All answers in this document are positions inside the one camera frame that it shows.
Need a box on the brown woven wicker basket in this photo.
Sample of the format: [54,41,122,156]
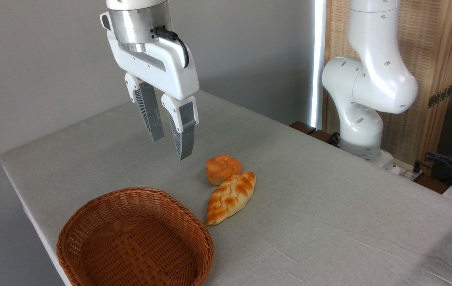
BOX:
[56,187,215,286]

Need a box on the dark wooden block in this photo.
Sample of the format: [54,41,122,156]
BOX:
[289,121,317,135]
[309,129,340,147]

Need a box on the round orange bread bun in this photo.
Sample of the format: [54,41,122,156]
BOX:
[205,155,243,186]

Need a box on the white vertical light strip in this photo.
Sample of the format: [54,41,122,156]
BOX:
[310,0,327,130]

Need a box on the black cable bundle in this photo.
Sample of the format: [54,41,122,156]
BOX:
[423,152,452,188]

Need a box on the braided golden bread loaf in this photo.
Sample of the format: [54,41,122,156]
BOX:
[206,171,257,226]

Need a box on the metal screen hinge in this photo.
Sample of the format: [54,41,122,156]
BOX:
[427,84,452,108]

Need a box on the grey tablecloth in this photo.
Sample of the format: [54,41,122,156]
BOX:
[0,89,452,286]

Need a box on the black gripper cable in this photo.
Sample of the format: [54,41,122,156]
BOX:
[152,26,190,69]

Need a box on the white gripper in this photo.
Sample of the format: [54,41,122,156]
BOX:
[106,31,200,161]

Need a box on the white power strip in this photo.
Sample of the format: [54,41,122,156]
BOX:
[385,158,425,182]

